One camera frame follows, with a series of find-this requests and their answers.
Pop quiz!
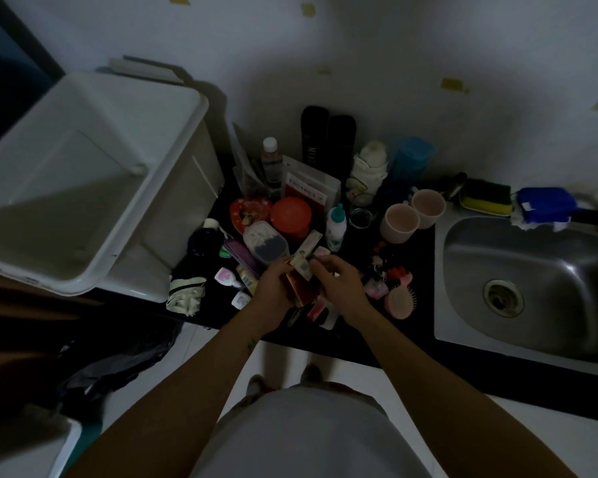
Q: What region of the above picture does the white cup pink inside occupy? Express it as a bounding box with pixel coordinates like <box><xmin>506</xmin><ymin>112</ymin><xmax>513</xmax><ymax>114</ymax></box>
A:
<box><xmin>379</xmin><ymin>202</ymin><xmax>421</xmax><ymax>244</ymax></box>
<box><xmin>411</xmin><ymin>189</ymin><xmax>447</xmax><ymax>230</ymax></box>

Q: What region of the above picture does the person's shoe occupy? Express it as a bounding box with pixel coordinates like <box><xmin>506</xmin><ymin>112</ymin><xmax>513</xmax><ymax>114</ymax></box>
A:
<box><xmin>300</xmin><ymin>364</ymin><xmax>326</xmax><ymax>386</ymax></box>
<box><xmin>247</xmin><ymin>374</ymin><xmax>275</xmax><ymax>402</ymax></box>

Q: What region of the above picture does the white plastic storage bin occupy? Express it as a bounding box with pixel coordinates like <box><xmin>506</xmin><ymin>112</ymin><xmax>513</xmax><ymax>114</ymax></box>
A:
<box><xmin>0</xmin><ymin>70</ymin><xmax>226</xmax><ymax>304</ymax></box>

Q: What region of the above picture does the white rag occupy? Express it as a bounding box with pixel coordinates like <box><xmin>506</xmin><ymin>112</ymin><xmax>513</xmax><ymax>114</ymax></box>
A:
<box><xmin>509</xmin><ymin>212</ymin><xmax>571</xmax><ymax>234</ymax></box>

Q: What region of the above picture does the clear bottle white cap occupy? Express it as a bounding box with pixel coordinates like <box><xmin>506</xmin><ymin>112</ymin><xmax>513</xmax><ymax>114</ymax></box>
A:
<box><xmin>260</xmin><ymin>136</ymin><xmax>284</xmax><ymax>193</ymax></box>

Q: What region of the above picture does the cream plush covered bottle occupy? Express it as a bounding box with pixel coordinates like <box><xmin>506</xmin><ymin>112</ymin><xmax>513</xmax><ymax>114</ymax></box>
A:
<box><xmin>346</xmin><ymin>139</ymin><xmax>389</xmax><ymax>204</ymax></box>

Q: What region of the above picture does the pink hairbrush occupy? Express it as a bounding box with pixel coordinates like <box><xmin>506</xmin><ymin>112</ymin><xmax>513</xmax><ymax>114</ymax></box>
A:
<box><xmin>383</xmin><ymin>282</ymin><xmax>419</xmax><ymax>321</ymax></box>

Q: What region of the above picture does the purple packet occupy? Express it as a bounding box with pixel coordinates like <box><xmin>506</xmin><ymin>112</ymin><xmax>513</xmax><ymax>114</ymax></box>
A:
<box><xmin>224</xmin><ymin>238</ymin><xmax>262</xmax><ymax>277</ymax></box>

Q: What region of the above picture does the white lotion bottle teal cap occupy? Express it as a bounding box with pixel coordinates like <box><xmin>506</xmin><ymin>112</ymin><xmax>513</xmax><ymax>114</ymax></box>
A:
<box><xmin>324</xmin><ymin>203</ymin><xmax>348</xmax><ymax>253</ymax></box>

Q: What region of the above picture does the person's grey shirt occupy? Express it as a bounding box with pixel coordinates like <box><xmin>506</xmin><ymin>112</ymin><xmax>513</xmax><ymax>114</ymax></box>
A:
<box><xmin>191</xmin><ymin>388</ymin><xmax>435</xmax><ymax>478</ymax></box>

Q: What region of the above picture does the cream umbrella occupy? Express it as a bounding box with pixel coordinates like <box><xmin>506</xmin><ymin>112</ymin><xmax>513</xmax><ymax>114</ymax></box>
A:
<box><xmin>165</xmin><ymin>275</ymin><xmax>208</xmax><ymax>318</ymax></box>

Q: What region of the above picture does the yellow green sponge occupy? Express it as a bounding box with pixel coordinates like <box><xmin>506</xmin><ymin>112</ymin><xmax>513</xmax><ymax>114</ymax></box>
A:
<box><xmin>459</xmin><ymin>177</ymin><xmax>514</xmax><ymax>217</ymax></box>

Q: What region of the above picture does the orange red round jar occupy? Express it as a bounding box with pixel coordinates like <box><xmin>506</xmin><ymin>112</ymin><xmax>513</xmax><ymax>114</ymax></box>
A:
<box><xmin>270</xmin><ymin>196</ymin><xmax>314</xmax><ymax>240</ymax></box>

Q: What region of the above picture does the person's left forearm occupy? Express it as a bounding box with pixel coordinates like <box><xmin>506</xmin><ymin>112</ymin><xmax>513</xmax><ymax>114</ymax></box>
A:
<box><xmin>64</xmin><ymin>318</ymin><xmax>285</xmax><ymax>478</ymax></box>

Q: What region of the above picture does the person's left shoe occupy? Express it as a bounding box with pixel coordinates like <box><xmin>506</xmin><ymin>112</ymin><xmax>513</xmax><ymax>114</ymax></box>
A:
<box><xmin>247</xmin><ymin>374</ymin><xmax>275</xmax><ymax>402</ymax></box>

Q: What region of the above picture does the blue scouring pad pack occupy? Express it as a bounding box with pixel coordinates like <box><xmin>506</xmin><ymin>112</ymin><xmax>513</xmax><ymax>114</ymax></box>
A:
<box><xmin>516</xmin><ymin>187</ymin><xmax>577</xmax><ymax>224</ymax></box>

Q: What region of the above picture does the clear cotton swab box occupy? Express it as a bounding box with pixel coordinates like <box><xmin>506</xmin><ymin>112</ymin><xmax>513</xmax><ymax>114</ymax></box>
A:
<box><xmin>243</xmin><ymin>220</ymin><xmax>288</xmax><ymax>267</ymax></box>

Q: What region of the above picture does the small glass bowl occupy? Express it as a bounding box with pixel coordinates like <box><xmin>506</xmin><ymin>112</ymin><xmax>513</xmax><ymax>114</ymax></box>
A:
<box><xmin>348</xmin><ymin>206</ymin><xmax>372</xmax><ymax>230</ymax></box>

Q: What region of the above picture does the steel sink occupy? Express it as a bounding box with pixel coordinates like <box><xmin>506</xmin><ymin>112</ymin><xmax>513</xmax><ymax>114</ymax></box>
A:
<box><xmin>433</xmin><ymin>213</ymin><xmax>598</xmax><ymax>366</ymax></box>

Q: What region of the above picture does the person's left hand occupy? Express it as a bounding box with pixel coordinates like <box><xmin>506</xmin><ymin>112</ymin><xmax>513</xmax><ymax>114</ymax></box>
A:
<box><xmin>247</xmin><ymin>258</ymin><xmax>305</xmax><ymax>339</ymax></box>

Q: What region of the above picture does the small red box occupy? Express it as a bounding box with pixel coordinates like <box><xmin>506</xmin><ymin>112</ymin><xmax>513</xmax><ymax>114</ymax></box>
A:
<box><xmin>284</xmin><ymin>271</ymin><xmax>326</xmax><ymax>308</ymax></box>

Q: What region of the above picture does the gold foil packet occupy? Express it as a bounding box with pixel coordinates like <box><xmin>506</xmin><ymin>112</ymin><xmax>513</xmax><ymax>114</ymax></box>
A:
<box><xmin>235</xmin><ymin>263</ymin><xmax>261</xmax><ymax>295</ymax></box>

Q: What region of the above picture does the person's right hand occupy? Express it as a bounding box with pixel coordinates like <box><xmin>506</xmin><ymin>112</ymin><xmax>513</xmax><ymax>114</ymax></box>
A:
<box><xmin>310</xmin><ymin>253</ymin><xmax>377</xmax><ymax>330</ymax></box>

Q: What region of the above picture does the person's right forearm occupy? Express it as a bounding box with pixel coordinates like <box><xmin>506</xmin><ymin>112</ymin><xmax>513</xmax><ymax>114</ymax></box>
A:
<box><xmin>346</xmin><ymin>311</ymin><xmax>579</xmax><ymax>478</ymax></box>

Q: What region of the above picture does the blue plastic bottle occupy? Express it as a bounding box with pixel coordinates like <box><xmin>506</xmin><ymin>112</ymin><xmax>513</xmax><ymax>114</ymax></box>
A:
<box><xmin>388</xmin><ymin>136</ymin><xmax>435</xmax><ymax>187</ymax></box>

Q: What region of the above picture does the black table countertop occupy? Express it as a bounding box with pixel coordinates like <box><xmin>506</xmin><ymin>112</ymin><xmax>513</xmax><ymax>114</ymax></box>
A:
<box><xmin>167</xmin><ymin>143</ymin><xmax>598</xmax><ymax>426</ymax></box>

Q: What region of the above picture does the red heart shaped tin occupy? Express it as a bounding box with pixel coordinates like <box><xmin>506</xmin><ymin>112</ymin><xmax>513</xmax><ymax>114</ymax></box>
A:
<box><xmin>229</xmin><ymin>197</ymin><xmax>274</xmax><ymax>236</ymax></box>

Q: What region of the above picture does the zip pouch red label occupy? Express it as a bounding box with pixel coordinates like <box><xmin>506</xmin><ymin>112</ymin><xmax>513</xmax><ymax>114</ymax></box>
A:
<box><xmin>280</xmin><ymin>155</ymin><xmax>342</xmax><ymax>220</ymax></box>

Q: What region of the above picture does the person's right shoe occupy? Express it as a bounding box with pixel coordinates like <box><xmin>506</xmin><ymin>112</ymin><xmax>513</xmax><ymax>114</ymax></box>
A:
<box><xmin>300</xmin><ymin>364</ymin><xmax>326</xmax><ymax>386</ymax></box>

